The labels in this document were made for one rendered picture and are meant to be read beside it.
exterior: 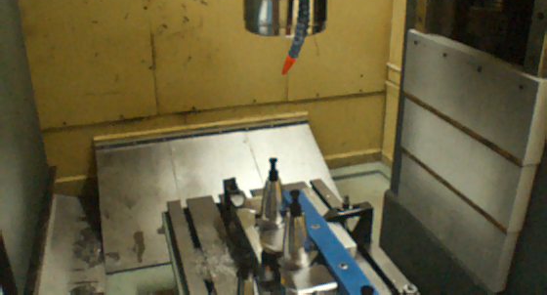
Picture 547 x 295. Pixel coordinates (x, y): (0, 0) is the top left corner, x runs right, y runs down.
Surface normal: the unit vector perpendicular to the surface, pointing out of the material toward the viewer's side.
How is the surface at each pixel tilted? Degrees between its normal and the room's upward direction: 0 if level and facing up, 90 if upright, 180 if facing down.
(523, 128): 90
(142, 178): 24
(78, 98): 90
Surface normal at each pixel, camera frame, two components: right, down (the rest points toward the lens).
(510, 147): -0.95, 0.11
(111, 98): 0.31, 0.38
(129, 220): 0.12, -0.68
